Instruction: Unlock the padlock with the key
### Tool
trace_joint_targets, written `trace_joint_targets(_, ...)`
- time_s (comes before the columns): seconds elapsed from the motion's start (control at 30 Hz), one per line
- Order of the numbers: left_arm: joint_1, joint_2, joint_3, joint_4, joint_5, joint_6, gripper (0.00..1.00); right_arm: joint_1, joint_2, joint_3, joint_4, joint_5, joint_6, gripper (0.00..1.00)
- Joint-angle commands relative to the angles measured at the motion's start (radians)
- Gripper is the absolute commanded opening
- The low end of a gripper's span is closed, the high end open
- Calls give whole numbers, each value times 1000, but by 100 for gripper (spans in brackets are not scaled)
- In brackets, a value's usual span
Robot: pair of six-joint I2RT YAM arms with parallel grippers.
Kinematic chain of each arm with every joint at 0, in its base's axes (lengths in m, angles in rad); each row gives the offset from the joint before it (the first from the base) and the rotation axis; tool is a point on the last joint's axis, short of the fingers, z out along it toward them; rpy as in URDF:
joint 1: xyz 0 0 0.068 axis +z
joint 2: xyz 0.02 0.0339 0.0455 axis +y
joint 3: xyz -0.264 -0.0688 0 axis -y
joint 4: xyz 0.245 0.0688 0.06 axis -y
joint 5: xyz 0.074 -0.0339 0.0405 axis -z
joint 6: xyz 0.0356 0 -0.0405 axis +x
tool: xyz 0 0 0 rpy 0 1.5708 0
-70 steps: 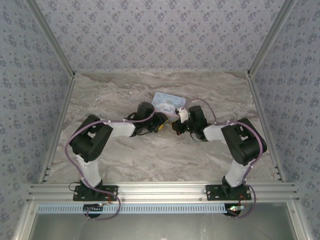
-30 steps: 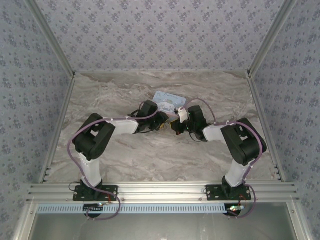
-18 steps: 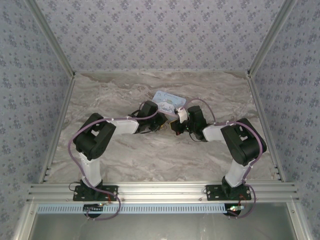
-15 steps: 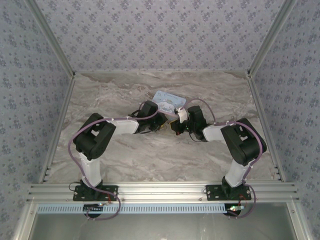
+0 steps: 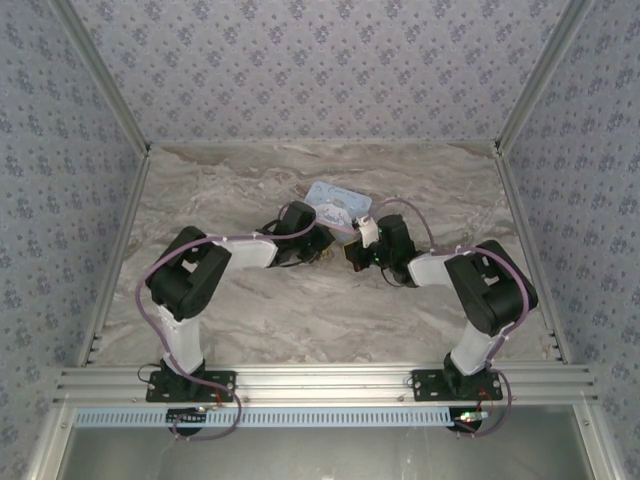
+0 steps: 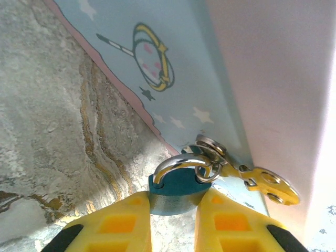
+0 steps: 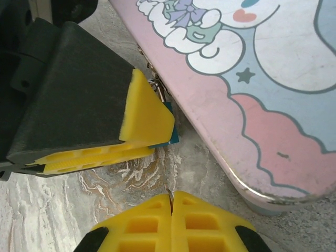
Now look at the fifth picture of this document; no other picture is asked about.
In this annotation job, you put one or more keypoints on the light blue patterned pouch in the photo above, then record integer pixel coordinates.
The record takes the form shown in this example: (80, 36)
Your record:
(340, 205)

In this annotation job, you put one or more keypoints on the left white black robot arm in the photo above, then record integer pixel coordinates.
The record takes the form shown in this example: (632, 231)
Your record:
(180, 340)

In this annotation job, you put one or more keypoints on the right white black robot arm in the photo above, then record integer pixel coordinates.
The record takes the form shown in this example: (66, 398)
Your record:
(472, 345)

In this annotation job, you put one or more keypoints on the small black circuit board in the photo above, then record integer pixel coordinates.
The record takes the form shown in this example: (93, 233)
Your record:
(185, 420)
(465, 420)

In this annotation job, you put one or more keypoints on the grey metal panel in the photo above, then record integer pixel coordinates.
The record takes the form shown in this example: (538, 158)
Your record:
(320, 455)

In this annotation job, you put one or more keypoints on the aluminium cross rail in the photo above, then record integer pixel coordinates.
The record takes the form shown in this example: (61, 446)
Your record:
(320, 382)

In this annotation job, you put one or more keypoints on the aluminium side rail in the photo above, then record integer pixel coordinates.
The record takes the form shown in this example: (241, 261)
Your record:
(530, 250)
(117, 250)

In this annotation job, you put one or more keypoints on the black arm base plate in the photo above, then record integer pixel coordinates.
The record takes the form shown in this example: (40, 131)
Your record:
(220, 387)
(425, 387)

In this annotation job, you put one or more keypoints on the aluminium frame post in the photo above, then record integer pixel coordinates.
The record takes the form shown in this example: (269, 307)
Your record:
(100, 75)
(545, 75)

